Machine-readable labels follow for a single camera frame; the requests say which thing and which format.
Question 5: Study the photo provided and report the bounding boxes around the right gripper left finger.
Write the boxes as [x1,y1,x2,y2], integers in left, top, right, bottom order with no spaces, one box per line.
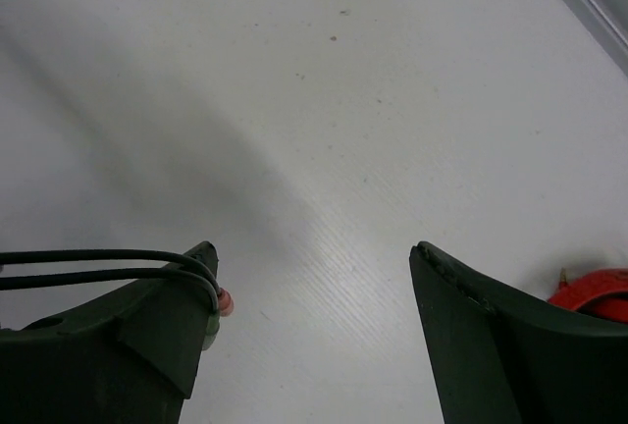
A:
[1,241,220,423]

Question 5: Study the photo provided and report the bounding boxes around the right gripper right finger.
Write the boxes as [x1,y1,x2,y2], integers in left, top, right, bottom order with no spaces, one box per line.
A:
[409,241,627,423]

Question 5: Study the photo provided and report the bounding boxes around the red headphones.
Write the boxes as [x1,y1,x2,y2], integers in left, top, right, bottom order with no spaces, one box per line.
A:
[548,268,628,324]

